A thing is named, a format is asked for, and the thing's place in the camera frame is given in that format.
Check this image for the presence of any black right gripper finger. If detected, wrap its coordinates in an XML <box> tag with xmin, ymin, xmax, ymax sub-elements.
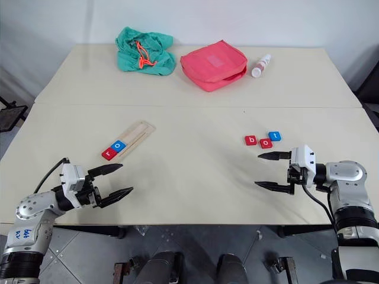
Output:
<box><xmin>257</xmin><ymin>150</ymin><xmax>293</xmax><ymax>162</ymax></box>
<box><xmin>254</xmin><ymin>180</ymin><xmax>295</xmax><ymax>195</ymax></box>

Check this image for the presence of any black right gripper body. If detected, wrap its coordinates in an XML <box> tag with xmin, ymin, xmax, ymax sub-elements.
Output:
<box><xmin>285</xmin><ymin>162</ymin><xmax>309</xmax><ymax>196</ymax></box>

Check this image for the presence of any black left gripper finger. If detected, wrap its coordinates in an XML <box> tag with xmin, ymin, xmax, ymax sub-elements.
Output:
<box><xmin>87</xmin><ymin>163</ymin><xmax>124</xmax><ymax>180</ymax></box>
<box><xmin>99</xmin><ymin>186</ymin><xmax>134</xmax><ymax>208</ymax></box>

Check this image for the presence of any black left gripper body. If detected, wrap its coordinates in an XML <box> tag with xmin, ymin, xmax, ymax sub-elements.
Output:
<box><xmin>75</xmin><ymin>174</ymin><xmax>103</xmax><ymax>209</ymax></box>

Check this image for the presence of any red letter tile r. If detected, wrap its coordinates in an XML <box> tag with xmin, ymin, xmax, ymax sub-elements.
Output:
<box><xmin>101</xmin><ymin>147</ymin><xmax>117</xmax><ymax>162</ymax></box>

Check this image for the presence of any blue letter tile o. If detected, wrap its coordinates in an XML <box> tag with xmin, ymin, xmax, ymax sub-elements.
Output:
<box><xmin>108</xmin><ymin>140</ymin><xmax>127</xmax><ymax>154</ymax></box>

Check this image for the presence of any wooden letter tray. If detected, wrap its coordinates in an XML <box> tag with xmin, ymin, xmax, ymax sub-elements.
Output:
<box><xmin>100</xmin><ymin>120</ymin><xmax>157</xmax><ymax>162</ymax></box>

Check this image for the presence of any white and pink bottle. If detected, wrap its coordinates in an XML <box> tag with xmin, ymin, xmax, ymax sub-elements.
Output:
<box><xmin>251</xmin><ymin>53</ymin><xmax>272</xmax><ymax>79</ymax></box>

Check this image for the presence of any black metal stand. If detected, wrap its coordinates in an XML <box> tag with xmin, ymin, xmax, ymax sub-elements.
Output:
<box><xmin>0</xmin><ymin>96</ymin><xmax>27</xmax><ymax>134</ymax></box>

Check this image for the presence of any pink zip pouch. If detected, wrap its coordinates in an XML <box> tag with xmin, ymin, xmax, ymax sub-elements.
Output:
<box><xmin>179</xmin><ymin>39</ymin><xmax>249</xmax><ymax>93</ymax></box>

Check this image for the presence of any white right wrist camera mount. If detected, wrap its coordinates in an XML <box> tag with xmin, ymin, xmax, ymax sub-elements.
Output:
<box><xmin>288</xmin><ymin>144</ymin><xmax>318</xmax><ymax>189</ymax></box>

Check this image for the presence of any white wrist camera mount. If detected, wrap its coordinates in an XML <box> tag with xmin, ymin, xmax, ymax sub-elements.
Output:
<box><xmin>59</xmin><ymin>163</ymin><xmax>89</xmax><ymax>205</ymax></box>
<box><xmin>288</xmin><ymin>144</ymin><xmax>318</xmax><ymax>189</ymax></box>

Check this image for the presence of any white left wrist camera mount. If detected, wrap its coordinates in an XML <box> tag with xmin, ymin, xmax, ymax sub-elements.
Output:
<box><xmin>59</xmin><ymin>163</ymin><xmax>89</xmax><ymax>205</ymax></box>

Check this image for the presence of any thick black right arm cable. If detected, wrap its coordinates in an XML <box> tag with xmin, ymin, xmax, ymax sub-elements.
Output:
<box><xmin>301</xmin><ymin>183</ymin><xmax>340</xmax><ymax>237</ymax></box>

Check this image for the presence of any black table frame bar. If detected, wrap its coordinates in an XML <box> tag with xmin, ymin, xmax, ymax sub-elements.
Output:
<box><xmin>53</xmin><ymin>225</ymin><xmax>127</xmax><ymax>239</ymax></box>
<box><xmin>278</xmin><ymin>225</ymin><xmax>334</xmax><ymax>239</ymax></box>

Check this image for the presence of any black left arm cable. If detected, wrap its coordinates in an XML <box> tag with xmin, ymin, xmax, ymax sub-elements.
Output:
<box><xmin>33</xmin><ymin>157</ymin><xmax>70</xmax><ymax>195</ymax></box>

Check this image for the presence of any rusty metal bracket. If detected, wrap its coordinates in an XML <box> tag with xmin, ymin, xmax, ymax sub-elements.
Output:
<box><xmin>277</xmin><ymin>256</ymin><xmax>300</xmax><ymax>284</ymax></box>
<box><xmin>114</xmin><ymin>260</ymin><xmax>134</xmax><ymax>284</ymax></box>

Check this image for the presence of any orange drawstring cord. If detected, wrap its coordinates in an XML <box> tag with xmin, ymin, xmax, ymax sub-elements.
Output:
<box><xmin>134</xmin><ymin>41</ymin><xmax>156</xmax><ymax>69</ymax></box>

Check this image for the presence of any green drawstring cloth bag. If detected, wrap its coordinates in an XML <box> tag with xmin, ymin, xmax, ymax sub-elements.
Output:
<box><xmin>115</xmin><ymin>26</ymin><xmax>176</xmax><ymax>76</ymax></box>

